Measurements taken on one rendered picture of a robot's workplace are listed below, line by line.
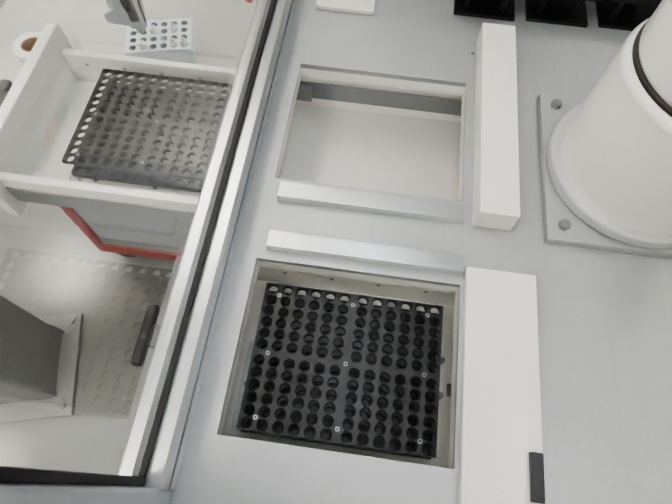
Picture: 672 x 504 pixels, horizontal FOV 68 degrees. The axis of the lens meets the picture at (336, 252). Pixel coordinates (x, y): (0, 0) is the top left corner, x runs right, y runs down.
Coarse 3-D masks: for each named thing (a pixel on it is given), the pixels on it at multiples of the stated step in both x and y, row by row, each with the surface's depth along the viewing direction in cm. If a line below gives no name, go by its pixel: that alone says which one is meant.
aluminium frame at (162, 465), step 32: (288, 0) 73; (256, 64) 66; (256, 96) 65; (256, 128) 63; (256, 160) 65; (224, 192) 58; (224, 224) 56; (224, 256) 56; (224, 288) 58; (192, 320) 52; (192, 352) 50; (192, 384) 50; (160, 416) 47; (192, 416) 51; (160, 448) 46; (0, 480) 25; (32, 480) 28; (64, 480) 31; (96, 480) 35; (128, 480) 41; (160, 480) 45
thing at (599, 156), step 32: (640, 32) 51; (640, 64) 49; (544, 96) 70; (608, 96) 53; (640, 96) 48; (544, 128) 68; (576, 128) 60; (608, 128) 53; (640, 128) 49; (544, 160) 65; (576, 160) 60; (608, 160) 55; (640, 160) 51; (544, 192) 63; (576, 192) 61; (608, 192) 57; (640, 192) 54; (544, 224) 62; (576, 224) 61; (608, 224) 59; (640, 224) 58
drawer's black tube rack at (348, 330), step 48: (288, 336) 60; (336, 336) 60; (384, 336) 64; (432, 336) 64; (288, 384) 58; (336, 384) 61; (384, 384) 58; (432, 384) 61; (288, 432) 56; (336, 432) 56; (384, 432) 56; (432, 432) 56
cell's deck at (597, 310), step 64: (384, 0) 79; (448, 0) 80; (320, 64) 73; (384, 64) 73; (448, 64) 74; (576, 64) 74; (256, 192) 64; (384, 192) 64; (256, 256) 60; (512, 256) 60; (576, 256) 61; (640, 256) 61; (576, 320) 57; (640, 320) 57; (576, 384) 54; (640, 384) 54; (192, 448) 51; (256, 448) 51; (576, 448) 51; (640, 448) 51
